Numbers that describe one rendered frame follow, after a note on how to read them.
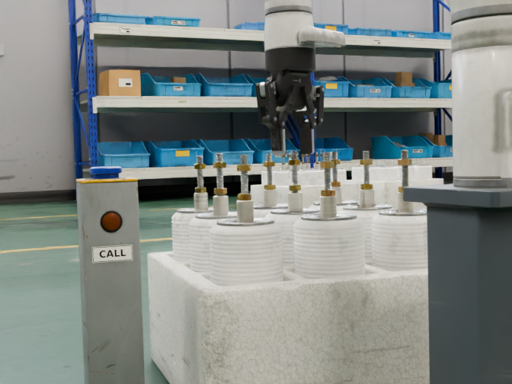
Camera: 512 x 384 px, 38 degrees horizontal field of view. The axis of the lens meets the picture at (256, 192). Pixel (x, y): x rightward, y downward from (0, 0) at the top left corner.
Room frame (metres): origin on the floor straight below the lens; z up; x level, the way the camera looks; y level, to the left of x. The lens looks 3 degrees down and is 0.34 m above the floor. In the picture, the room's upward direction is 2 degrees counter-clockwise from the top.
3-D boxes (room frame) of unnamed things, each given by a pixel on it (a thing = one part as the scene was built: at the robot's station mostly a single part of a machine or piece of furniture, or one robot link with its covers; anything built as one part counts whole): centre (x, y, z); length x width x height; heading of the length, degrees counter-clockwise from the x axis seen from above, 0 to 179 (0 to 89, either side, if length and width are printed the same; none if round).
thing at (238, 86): (6.07, 0.26, 0.90); 0.50 x 0.38 x 0.21; 24
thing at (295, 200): (1.11, -0.06, 0.26); 0.02 x 0.02 x 0.03
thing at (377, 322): (1.11, -0.06, 0.09); 0.39 x 0.39 x 0.18; 18
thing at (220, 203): (1.07, 0.05, 0.26); 0.02 x 0.02 x 0.03
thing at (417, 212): (1.03, -0.21, 0.25); 0.08 x 0.08 x 0.01
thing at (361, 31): (6.66, -0.97, 1.38); 0.50 x 0.38 x 0.11; 25
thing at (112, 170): (0.94, 0.19, 0.32); 0.04 x 0.04 x 0.02
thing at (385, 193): (3.99, -0.73, 0.09); 0.39 x 0.39 x 0.18; 28
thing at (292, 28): (1.09, -0.07, 0.52); 0.11 x 0.09 x 0.06; 49
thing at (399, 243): (1.03, -0.21, 0.16); 0.10 x 0.10 x 0.18
